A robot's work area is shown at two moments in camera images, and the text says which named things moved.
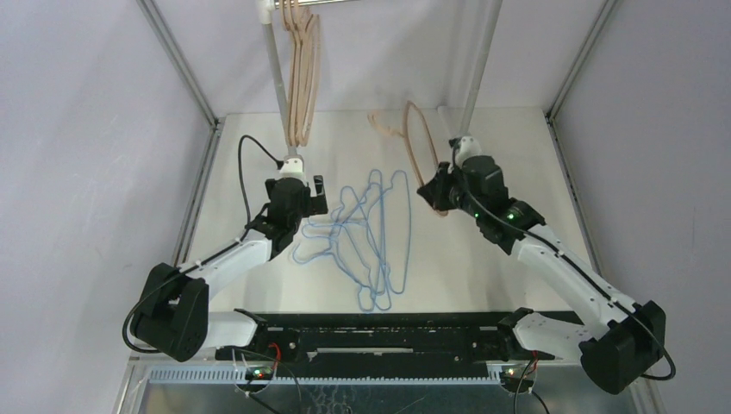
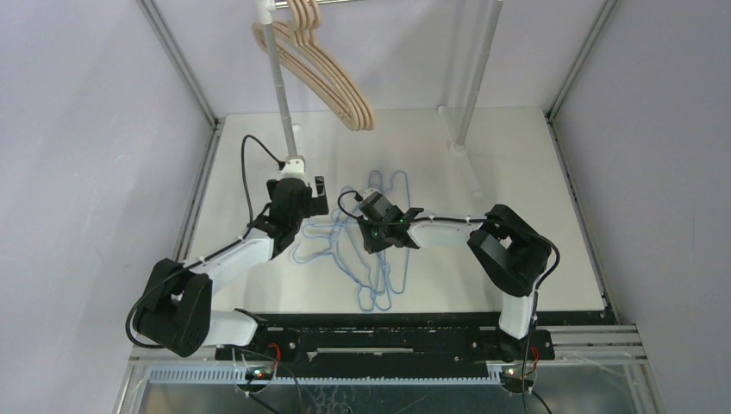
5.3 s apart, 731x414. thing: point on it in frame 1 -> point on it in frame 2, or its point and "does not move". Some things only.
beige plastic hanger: [296, 72] -> [296, 40]
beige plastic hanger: [404, 135] -> [296, 58]
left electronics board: [259, 373] does not move
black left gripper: [314, 205] does not move
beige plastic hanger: [303, 105] -> [308, 11]
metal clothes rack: [267, 7] does not move
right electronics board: [510, 379] does not move
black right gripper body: [436, 191] -> [376, 231]
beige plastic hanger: [310, 32] -> [315, 11]
